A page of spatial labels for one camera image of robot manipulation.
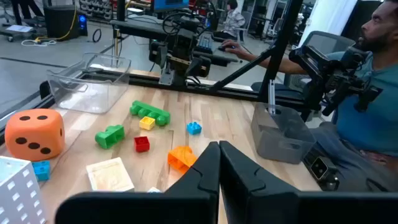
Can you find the white perforated basket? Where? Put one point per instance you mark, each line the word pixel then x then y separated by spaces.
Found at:
pixel 29 199

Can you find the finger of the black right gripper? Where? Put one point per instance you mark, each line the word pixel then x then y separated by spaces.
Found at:
pixel 159 54
pixel 199 67

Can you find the long green toy brick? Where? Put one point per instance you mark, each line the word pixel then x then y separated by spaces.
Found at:
pixel 150 112

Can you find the orange foam die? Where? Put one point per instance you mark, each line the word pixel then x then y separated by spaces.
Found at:
pixel 34 133

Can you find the monitor with blue screen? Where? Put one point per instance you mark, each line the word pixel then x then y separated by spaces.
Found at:
pixel 171 4

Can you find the orange toy brick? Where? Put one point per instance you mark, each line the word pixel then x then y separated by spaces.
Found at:
pixel 182 158

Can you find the small blue toy brick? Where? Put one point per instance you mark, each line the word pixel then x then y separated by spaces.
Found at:
pixel 194 128
pixel 41 170

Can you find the short green toy brick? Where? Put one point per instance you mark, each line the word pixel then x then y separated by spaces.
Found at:
pixel 109 137

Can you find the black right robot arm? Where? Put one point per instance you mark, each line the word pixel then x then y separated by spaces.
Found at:
pixel 180 77

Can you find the grey mesh office chair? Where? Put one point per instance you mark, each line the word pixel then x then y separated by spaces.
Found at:
pixel 326 43

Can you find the computer mouse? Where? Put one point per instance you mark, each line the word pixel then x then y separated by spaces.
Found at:
pixel 226 48

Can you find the small yellow toy brick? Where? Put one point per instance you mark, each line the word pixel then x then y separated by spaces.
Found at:
pixel 147 123

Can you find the black computer tower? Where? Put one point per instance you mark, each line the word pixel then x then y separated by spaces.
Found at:
pixel 59 21

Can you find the black aluminium rig frame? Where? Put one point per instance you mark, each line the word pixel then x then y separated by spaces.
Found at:
pixel 224 91

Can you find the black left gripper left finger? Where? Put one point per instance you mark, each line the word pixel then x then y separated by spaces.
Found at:
pixel 192 199

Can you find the smoky grey plastic bin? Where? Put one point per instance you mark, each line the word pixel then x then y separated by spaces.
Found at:
pixel 280 140

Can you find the small red toy brick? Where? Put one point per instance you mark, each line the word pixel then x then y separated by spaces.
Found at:
pixel 142 144

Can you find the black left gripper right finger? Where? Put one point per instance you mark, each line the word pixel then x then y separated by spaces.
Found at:
pixel 255 199

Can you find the clear plastic bin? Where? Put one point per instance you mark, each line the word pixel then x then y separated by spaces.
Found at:
pixel 93 93

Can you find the computer keyboard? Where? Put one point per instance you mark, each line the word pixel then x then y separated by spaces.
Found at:
pixel 205 43

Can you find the table-level camera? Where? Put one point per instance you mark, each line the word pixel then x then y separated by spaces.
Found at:
pixel 320 169

